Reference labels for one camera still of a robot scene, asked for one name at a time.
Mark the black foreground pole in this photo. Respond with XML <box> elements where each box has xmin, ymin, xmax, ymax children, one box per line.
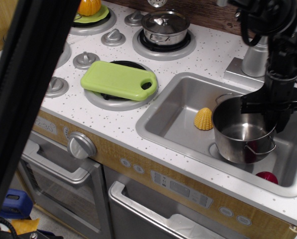
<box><xmin>0</xmin><ymin>0</ymin><xmax>83</xmax><ymax>231</ymax></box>

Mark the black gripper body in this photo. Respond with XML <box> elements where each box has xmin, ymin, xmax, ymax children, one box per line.
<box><xmin>241</xmin><ymin>72</ymin><xmax>297</xmax><ymax>114</ymax></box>

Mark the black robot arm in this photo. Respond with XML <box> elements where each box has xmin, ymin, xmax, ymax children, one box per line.
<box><xmin>228</xmin><ymin>0</ymin><xmax>297</xmax><ymax>132</ymax></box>

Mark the hanging metal strainer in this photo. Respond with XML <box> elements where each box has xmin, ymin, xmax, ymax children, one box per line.
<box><xmin>148</xmin><ymin>0</ymin><xmax>167</xmax><ymax>8</ymax></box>

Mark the silver stove knob middle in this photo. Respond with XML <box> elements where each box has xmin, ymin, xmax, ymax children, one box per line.
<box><xmin>73</xmin><ymin>51</ymin><xmax>100</xmax><ymax>70</ymax></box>

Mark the silver stove knob upper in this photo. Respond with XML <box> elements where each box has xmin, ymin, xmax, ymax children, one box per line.
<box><xmin>101</xmin><ymin>28</ymin><xmax>126</xmax><ymax>47</ymax></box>

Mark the rear left burner ring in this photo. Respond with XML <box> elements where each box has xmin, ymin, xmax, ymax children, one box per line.
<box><xmin>69</xmin><ymin>6</ymin><xmax>118</xmax><ymax>36</ymax></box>

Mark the silver oven dial right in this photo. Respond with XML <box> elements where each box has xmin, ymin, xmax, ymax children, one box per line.
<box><xmin>67</xmin><ymin>131</ymin><xmax>97</xmax><ymax>160</ymax></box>

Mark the yellow cloth on floor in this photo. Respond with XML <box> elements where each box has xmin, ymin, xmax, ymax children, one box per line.
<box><xmin>11</xmin><ymin>218</ymin><xmax>40</xmax><ymax>235</ymax></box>

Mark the oven door with handle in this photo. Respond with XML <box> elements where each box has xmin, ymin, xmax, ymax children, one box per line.
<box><xmin>18</xmin><ymin>132</ymin><xmax>112</xmax><ymax>239</ymax></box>

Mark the red toy ball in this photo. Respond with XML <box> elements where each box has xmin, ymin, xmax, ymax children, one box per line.
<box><xmin>256</xmin><ymin>171</ymin><xmax>279</xmax><ymax>185</ymax></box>

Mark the lidded steel pot rear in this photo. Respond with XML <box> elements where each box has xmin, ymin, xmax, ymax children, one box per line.
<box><xmin>142</xmin><ymin>10</ymin><xmax>190</xmax><ymax>46</ymax></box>

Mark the silver sink basin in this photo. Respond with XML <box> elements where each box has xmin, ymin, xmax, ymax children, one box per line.
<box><xmin>136</xmin><ymin>73</ymin><xmax>297</xmax><ymax>197</ymax></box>

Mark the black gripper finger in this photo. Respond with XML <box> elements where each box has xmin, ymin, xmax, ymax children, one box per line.
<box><xmin>276</xmin><ymin>111</ymin><xmax>292</xmax><ymax>132</ymax></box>
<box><xmin>264</xmin><ymin>114</ymin><xmax>277</xmax><ymax>132</ymax></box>

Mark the silver stove knob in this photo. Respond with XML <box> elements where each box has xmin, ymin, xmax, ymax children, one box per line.
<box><xmin>45</xmin><ymin>76</ymin><xmax>69</xmax><ymax>98</ymax></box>
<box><xmin>73</xmin><ymin>51</ymin><xmax>100</xmax><ymax>70</ymax></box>
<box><xmin>101</xmin><ymin>28</ymin><xmax>126</xmax><ymax>47</ymax></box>
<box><xmin>124</xmin><ymin>10</ymin><xmax>144</xmax><ymax>27</ymax></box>

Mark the green cutting board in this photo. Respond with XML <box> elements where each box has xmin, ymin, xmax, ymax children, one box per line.
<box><xmin>80</xmin><ymin>61</ymin><xmax>157</xmax><ymax>101</ymax></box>

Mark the burner ring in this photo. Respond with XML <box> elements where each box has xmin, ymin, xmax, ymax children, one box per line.
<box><xmin>69</xmin><ymin>6</ymin><xmax>118</xmax><ymax>36</ymax></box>
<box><xmin>132</xmin><ymin>27</ymin><xmax>197</xmax><ymax>61</ymax></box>
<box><xmin>55</xmin><ymin>41</ymin><xmax>72</xmax><ymax>69</ymax></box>
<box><xmin>83</xmin><ymin>60</ymin><xmax>159</xmax><ymax>112</ymax></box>

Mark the rear right burner ring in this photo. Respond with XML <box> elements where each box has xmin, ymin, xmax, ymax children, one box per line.
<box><xmin>132</xmin><ymin>27</ymin><xmax>197</xmax><ymax>61</ymax></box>

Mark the green plate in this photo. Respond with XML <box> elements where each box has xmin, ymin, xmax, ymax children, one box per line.
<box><xmin>73</xmin><ymin>5</ymin><xmax>109</xmax><ymax>24</ymax></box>

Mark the orange toy pumpkin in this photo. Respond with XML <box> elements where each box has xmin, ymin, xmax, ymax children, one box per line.
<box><xmin>77</xmin><ymin>0</ymin><xmax>101</xmax><ymax>16</ymax></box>

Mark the yellow toy corn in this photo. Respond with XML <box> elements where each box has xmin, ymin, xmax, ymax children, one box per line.
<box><xmin>194</xmin><ymin>108</ymin><xmax>213</xmax><ymax>130</ymax></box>

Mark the front burner ring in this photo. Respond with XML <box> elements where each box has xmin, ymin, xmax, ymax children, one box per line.
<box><xmin>83</xmin><ymin>60</ymin><xmax>159</xmax><ymax>112</ymax></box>

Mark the silver stove knob front left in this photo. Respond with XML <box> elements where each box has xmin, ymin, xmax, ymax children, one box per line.
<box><xmin>45</xmin><ymin>76</ymin><xmax>69</xmax><ymax>98</ymax></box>

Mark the silver faucet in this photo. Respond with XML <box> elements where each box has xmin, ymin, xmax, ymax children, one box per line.
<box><xmin>223</xmin><ymin>37</ymin><xmax>270</xmax><ymax>88</ymax></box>

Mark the dishwasher control panel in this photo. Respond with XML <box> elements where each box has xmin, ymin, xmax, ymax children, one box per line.
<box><xmin>150</xmin><ymin>170</ymin><xmax>213</xmax><ymax>209</ymax></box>

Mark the digital clock panel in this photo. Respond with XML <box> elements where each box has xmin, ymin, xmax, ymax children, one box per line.
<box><xmin>34</xmin><ymin>116</ymin><xmax>57</xmax><ymax>135</ymax></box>

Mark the blue clamp tool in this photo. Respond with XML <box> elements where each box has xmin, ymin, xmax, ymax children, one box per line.
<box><xmin>0</xmin><ymin>188</ymin><xmax>33</xmax><ymax>219</ymax></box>

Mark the silver stove knob rear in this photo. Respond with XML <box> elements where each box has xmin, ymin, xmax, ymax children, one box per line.
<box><xmin>124</xmin><ymin>10</ymin><xmax>144</xmax><ymax>27</ymax></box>

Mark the dishwasher door with handle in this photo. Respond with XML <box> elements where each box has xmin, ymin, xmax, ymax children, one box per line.
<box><xmin>103</xmin><ymin>165</ymin><xmax>254</xmax><ymax>239</ymax></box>

